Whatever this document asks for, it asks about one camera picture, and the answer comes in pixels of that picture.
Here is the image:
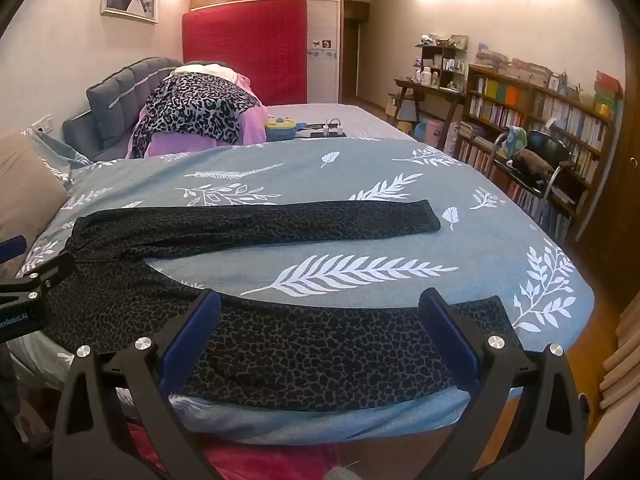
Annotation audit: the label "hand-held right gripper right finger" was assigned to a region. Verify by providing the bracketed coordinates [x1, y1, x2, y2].
[419, 287, 587, 480]

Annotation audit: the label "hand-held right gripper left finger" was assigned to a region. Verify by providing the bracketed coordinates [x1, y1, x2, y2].
[52, 290, 223, 480]

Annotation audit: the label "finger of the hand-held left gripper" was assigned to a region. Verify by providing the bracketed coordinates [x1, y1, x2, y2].
[0, 236, 27, 263]
[0, 251, 75, 307]

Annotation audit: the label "black leopard print pants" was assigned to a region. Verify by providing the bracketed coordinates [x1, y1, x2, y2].
[42, 199, 526, 413]

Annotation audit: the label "beige pillow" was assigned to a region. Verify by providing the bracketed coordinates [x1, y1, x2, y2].
[0, 127, 68, 281]

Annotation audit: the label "blue leaf print pillow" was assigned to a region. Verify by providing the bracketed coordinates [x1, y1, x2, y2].
[20, 127, 93, 196]

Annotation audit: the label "red cloth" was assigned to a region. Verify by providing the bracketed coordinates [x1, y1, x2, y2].
[127, 422, 351, 480]

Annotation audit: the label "light wooden slats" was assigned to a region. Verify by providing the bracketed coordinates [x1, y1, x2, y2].
[597, 300, 640, 411]

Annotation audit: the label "blue leaf print blanket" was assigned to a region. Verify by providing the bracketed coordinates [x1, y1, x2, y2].
[17, 137, 596, 447]

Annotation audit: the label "grey padded headboard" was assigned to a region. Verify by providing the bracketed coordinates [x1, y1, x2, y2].
[61, 56, 185, 163]

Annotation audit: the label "blue plastic bin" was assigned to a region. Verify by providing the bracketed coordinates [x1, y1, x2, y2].
[414, 120, 442, 148]

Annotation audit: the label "yellow and blue toy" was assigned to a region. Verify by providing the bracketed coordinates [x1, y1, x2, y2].
[263, 116, 300, 143]

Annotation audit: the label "grey bed sheet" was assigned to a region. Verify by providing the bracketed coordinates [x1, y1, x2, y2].
[265, 102, 418, 143]

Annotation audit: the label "power strip with plugs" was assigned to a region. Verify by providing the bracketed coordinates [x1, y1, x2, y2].
[300, 117, 347, 140]

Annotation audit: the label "wooden bookshelf with books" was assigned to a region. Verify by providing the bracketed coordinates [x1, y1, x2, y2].
[452, 62, 618, 241]

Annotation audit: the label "dark wooden desk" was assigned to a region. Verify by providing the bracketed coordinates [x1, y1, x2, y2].
[387, 77, 466, 136]

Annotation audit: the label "white cloth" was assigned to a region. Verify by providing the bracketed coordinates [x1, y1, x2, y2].
[175, 61, 241, 81]

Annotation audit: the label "small wooden desk shelf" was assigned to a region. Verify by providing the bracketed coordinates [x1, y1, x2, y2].
[414, 35, 470, 92]

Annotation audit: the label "red upright mattress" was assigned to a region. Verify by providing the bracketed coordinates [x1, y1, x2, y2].
[181, 0, 308, 107]

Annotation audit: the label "wooden and white wardrobe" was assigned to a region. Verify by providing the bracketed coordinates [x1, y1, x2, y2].
[187, 0, 346, 106]

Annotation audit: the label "black metal frame chair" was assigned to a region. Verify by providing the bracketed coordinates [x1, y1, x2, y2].
[487, 127, 581, 221]

